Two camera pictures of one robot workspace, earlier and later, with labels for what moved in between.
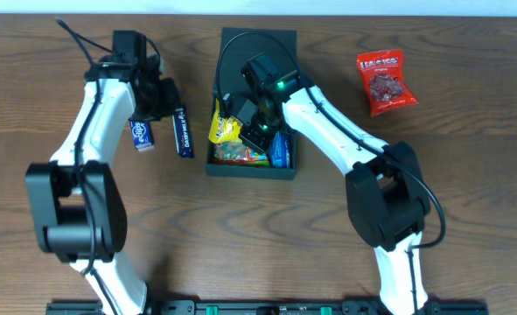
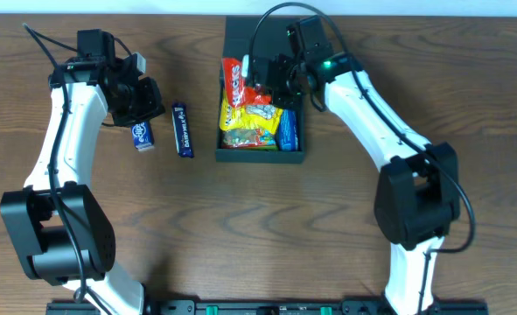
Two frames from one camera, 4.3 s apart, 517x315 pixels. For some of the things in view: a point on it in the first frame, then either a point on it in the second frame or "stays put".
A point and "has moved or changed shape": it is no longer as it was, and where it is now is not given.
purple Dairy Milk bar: [182, 131] stays put
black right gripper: [255, 137] → [268, 81]
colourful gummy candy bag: [237, 152] has moved or changed shape
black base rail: [268, 307] stays put
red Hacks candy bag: [384, 75] → [235, 90]
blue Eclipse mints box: [142, 134] stays put
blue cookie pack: [280, 150] has moved or changed shape
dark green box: [239, 46] → [261, 37]
